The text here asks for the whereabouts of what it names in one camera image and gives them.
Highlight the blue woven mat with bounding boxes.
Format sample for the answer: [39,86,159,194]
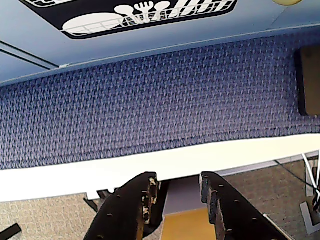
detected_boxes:
[0,32,320,171]

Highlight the yellow flat panel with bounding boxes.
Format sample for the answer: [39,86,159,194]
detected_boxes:
[161,209,218,240]

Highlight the yellow round object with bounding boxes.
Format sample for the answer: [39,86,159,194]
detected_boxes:
[272,0,302,6]

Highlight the thin black cable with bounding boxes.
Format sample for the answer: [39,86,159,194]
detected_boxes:
[274,149,320,213]

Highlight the brown black-edged board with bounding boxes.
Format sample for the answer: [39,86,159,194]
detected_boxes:
[293,46,320,117]

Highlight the white cable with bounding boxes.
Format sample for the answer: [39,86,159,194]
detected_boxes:
[301,152,320,201]

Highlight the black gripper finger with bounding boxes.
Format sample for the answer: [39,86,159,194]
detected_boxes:
[84,171,168,240]
[199,171,288,240]

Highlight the blue dishwasher door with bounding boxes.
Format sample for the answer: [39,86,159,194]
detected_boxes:
[0,0,320,70]

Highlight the black flat strip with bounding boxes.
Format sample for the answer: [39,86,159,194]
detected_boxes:
[0,224,22,238]

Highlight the black table clamp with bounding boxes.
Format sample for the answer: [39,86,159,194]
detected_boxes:
[83,188,118,213]

